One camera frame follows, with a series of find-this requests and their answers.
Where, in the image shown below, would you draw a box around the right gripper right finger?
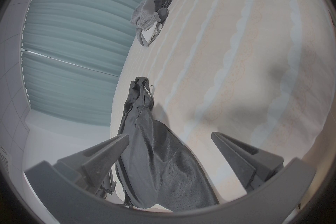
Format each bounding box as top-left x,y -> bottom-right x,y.
211,132 -> 285,190

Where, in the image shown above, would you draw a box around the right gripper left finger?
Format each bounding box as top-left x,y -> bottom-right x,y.
56,134 -> 130,194

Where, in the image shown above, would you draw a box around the black T-shirt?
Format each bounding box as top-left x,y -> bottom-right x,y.
115,76 -> 220,213

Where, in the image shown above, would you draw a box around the bed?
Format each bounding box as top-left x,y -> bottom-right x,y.
110,0 -> 336,214

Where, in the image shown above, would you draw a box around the pile of clothes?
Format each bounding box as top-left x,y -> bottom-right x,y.
130,0 -> 205,47

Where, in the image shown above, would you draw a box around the blue-green curtain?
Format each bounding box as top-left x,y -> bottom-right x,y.
22,50 -> 122,128
22,0 -> 148,77

